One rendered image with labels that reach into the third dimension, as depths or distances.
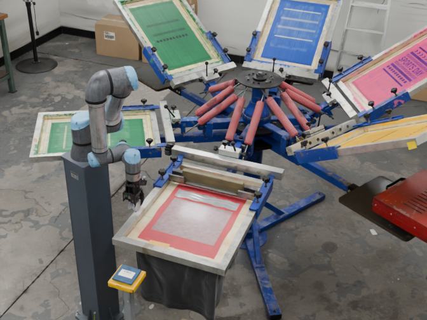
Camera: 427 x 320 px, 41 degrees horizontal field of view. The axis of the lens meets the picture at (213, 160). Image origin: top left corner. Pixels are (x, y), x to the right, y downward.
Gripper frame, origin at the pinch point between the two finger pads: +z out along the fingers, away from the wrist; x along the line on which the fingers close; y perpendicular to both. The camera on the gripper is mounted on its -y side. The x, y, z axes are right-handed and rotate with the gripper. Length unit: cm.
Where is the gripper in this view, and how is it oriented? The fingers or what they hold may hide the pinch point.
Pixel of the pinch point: (136, 209)
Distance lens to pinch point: 297.2
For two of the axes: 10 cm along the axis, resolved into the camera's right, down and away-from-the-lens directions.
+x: 9.4, 2.1, -2.8
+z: -0.4, 8.6, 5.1
